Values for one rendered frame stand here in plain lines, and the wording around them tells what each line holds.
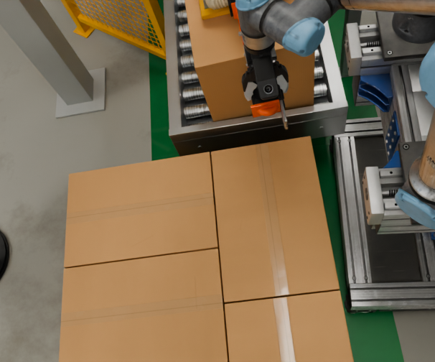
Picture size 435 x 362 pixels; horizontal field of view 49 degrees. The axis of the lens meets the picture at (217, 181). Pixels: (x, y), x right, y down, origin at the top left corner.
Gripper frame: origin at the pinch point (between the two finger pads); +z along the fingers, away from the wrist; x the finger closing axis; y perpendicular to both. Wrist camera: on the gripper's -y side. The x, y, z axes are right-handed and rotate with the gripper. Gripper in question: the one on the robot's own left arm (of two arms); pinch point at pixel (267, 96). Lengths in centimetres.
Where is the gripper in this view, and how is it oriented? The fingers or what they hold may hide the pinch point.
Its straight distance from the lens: 126.7
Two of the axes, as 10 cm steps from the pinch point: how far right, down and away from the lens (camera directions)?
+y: -1.4, -8.9, 4.3
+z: 1.7, 4.1, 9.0
